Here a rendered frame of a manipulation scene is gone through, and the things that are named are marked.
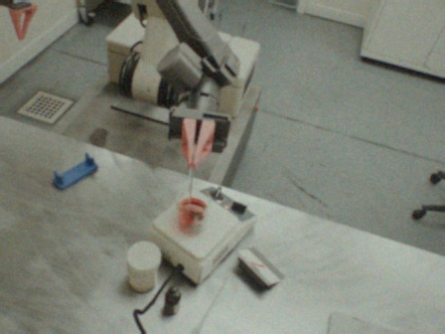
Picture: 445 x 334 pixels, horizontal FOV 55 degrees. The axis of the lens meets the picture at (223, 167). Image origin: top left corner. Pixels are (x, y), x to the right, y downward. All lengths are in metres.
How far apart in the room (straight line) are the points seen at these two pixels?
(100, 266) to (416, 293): 0.62
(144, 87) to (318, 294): 0.94
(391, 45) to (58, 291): 2.69
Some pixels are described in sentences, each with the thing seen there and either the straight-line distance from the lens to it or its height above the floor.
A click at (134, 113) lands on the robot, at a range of 1.75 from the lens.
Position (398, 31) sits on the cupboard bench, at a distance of 3.09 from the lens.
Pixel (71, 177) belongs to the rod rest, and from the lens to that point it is 0.99.
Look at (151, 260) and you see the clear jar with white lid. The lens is 0.76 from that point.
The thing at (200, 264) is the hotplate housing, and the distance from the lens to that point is 0.77.
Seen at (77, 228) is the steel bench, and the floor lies 0.75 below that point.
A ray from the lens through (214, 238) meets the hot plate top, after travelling 0.78.
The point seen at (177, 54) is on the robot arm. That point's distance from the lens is 0.74.
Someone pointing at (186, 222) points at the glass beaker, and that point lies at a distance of 0.75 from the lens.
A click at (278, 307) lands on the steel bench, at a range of 0.84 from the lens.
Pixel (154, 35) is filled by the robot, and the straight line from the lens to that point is 1.51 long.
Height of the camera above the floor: 1.48
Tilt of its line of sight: 45 degrees down
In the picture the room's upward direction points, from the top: 11 degrees clockwise
